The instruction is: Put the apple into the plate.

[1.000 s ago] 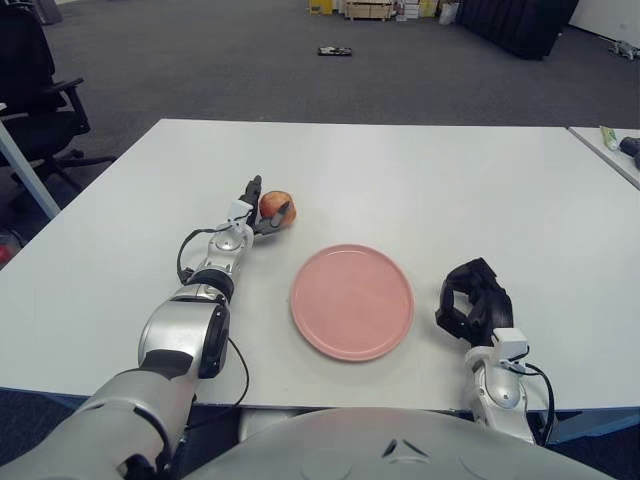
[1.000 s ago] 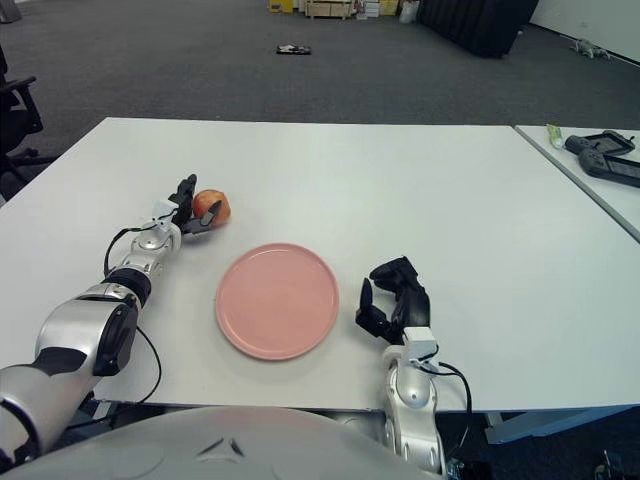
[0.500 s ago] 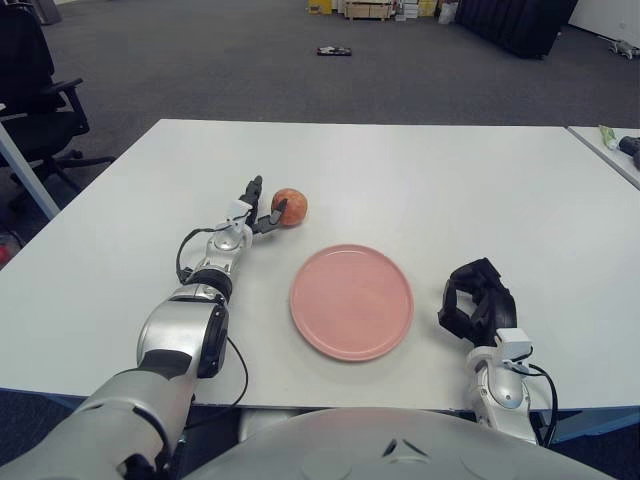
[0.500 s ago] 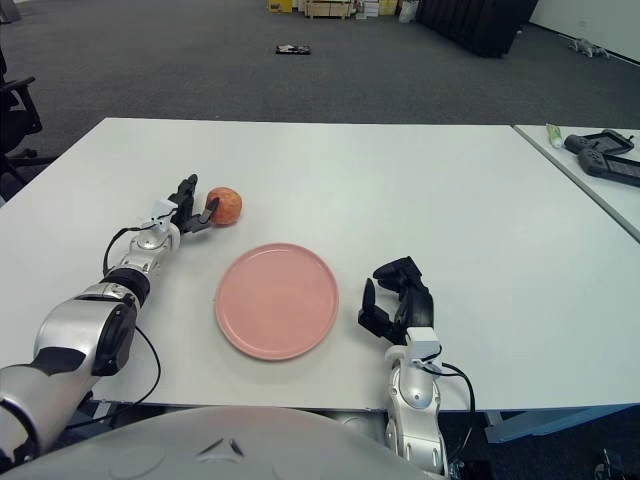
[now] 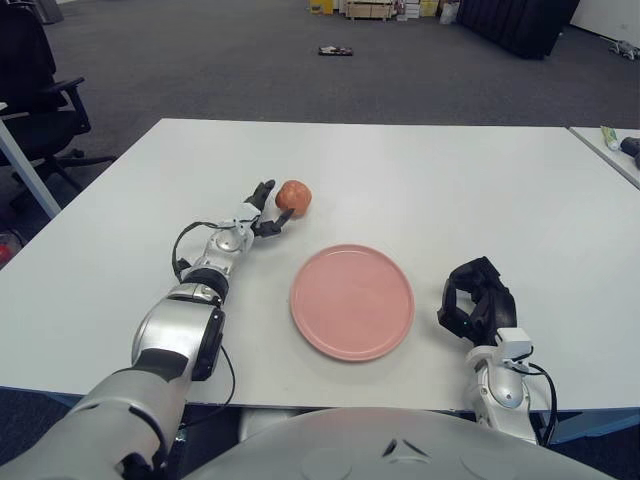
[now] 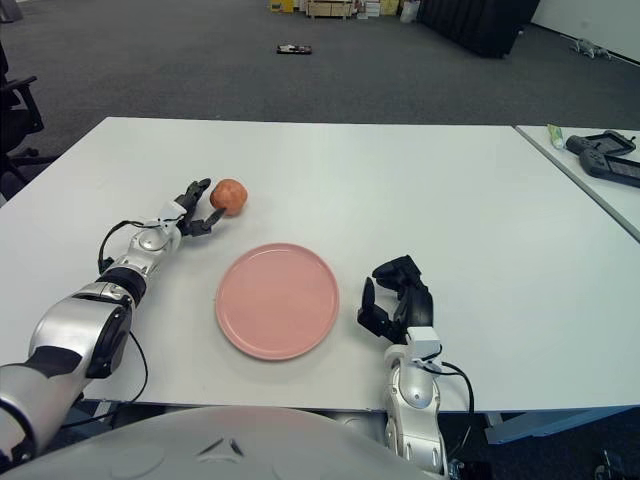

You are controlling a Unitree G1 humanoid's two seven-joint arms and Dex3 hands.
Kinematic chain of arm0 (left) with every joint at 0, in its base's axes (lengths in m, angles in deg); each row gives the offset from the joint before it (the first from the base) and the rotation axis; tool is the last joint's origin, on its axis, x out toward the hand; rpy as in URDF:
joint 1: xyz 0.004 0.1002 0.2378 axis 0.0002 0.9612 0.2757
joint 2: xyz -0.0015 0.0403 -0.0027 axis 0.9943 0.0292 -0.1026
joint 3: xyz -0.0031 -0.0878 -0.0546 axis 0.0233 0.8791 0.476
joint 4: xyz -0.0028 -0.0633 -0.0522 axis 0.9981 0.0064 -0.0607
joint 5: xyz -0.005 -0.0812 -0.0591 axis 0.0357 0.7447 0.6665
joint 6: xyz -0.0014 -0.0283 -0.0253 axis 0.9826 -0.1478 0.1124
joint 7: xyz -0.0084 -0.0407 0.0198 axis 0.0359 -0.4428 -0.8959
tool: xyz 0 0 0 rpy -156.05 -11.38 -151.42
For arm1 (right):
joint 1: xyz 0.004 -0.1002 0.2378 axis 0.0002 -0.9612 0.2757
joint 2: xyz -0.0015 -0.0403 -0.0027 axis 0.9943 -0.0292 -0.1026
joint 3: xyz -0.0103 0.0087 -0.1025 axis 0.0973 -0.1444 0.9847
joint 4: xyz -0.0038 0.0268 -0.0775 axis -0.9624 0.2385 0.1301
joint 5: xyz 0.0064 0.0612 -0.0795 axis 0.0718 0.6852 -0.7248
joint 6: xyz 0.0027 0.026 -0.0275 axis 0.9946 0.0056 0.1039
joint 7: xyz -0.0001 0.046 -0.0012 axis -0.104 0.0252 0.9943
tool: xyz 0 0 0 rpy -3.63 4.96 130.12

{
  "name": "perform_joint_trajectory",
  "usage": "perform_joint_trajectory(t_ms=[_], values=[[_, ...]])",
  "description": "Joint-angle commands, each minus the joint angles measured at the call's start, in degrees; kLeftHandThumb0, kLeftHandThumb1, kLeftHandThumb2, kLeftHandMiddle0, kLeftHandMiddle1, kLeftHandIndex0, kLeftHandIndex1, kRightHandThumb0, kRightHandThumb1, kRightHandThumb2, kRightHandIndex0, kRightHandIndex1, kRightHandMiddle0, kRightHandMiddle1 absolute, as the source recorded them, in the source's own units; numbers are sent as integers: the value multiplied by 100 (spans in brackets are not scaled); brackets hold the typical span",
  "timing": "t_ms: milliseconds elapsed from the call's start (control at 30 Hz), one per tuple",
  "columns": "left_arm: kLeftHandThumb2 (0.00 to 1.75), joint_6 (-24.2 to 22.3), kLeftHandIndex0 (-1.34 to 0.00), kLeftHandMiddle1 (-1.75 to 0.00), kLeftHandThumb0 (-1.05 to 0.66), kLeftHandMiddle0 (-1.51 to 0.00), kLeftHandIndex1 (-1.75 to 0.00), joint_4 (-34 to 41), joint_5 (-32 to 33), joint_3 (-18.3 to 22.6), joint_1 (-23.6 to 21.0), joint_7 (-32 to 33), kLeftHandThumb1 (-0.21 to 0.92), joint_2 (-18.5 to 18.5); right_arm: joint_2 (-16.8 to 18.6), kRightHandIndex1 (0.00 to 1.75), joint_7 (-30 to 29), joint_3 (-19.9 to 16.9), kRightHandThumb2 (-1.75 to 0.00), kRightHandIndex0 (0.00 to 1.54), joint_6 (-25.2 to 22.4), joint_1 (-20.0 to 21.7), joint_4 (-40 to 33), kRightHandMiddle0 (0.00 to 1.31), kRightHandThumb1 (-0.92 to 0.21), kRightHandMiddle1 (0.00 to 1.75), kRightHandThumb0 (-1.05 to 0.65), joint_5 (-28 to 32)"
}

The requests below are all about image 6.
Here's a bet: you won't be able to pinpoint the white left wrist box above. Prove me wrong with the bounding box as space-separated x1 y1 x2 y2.
154 202 184 224

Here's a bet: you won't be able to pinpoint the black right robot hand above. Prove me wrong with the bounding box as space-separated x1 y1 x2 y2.
356 254 435 346

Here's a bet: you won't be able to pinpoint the stacked cardboard boxes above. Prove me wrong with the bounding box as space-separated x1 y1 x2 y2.
357 0 401 18

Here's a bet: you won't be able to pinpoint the thin black elbow cable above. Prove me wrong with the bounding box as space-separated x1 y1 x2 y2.
127 329 150 402

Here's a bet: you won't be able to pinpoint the small grey robot dog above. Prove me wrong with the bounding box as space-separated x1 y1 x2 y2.
572 38 609 57

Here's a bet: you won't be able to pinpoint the black handheld controller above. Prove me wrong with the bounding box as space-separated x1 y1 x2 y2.
579 148 640 189
565 129 640 155

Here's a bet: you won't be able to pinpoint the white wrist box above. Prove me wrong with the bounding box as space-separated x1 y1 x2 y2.
154 202 184 224
407 327 444 371

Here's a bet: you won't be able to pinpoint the grey robot torso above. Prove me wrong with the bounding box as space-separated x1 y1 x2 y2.
0 405 451 480

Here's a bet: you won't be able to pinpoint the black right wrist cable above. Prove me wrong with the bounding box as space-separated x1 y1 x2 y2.
419 360 475 451

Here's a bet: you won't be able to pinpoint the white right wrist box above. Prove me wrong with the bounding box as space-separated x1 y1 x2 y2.
407 327 444 371

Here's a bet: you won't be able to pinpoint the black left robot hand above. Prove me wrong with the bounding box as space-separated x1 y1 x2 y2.
173 177 229 237

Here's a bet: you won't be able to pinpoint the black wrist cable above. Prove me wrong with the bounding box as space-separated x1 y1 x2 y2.
419 360 475 451
97 218 161 275

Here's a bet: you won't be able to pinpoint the black office chair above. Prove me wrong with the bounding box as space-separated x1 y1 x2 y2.
0 39 56 196

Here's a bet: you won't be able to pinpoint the red apple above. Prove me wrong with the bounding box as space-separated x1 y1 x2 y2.
209 178 250 216

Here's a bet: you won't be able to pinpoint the pink round plate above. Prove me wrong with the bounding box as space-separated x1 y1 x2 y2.
215 242 341 361

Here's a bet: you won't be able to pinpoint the wooden crate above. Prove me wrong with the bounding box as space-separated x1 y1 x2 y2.
305 0 357 20

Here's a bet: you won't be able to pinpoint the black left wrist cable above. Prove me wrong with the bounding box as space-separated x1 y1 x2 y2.
97 218 161 275

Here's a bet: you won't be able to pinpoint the black curtain partition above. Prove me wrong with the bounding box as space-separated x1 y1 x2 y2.
417 0 541 60

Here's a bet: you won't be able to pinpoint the blue-grey table frame beam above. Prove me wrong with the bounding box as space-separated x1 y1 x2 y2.
484 409 640 445

